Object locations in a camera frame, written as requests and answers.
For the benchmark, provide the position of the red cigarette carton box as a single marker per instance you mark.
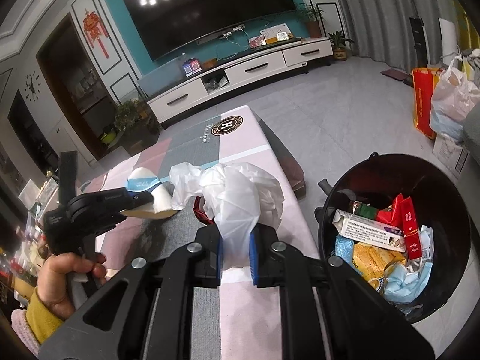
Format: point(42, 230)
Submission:
point(401, 214)

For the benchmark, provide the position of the white tv cabinet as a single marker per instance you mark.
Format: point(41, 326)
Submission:
point(237, 74)

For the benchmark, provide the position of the grey sofa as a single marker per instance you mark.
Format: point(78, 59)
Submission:
point(472, 132)

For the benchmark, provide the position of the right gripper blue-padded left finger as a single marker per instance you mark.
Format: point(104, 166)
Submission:
point(146, 310)

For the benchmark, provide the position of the pink white plastic bag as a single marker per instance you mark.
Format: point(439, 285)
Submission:
point(454, 96)

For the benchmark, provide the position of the black upright vacuum cleaner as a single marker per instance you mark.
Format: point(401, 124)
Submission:
point(420, 38)

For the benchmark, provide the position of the yellow chips bag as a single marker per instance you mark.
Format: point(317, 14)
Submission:
point(372, 261)

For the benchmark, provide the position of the green wafer snack bag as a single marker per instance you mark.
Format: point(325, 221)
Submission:
point(363, 210)

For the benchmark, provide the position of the wall clock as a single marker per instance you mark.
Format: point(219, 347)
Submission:
point(32, 86)

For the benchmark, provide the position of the grey window curtains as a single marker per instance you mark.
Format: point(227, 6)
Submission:
point(381, 29)

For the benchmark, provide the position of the dark planter with plants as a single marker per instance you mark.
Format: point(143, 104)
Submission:
point(138, 126)

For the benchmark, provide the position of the red chinese knot decoration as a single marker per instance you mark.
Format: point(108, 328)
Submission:
point(95, 31)

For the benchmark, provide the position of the red orange shopping bag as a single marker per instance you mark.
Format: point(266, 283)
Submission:
point(424, 80)

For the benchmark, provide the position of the black round trash bin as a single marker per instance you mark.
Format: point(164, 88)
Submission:
point(441, 215)

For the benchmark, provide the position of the large black television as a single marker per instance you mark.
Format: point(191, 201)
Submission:
point(166, 25)

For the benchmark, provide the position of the potted plant by cabinet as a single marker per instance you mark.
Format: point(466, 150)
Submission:
point(339, 42)

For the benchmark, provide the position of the red snack wrapper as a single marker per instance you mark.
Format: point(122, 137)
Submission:
point(199, 212)

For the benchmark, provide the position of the potted plant on cabinet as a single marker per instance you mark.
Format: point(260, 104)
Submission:
point(311, 16)

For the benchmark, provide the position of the white paper roll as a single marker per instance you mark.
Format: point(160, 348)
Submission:
point(449, 41)

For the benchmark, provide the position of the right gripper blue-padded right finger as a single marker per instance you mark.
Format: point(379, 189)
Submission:
point(327, 310)

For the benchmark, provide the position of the plaid table cloth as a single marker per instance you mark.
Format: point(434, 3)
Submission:
point(237, 320)

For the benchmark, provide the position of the white blue ointment box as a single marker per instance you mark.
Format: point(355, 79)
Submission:
point(368, 231)

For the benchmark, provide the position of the person's left hand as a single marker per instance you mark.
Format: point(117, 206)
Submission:
point(52, 284)

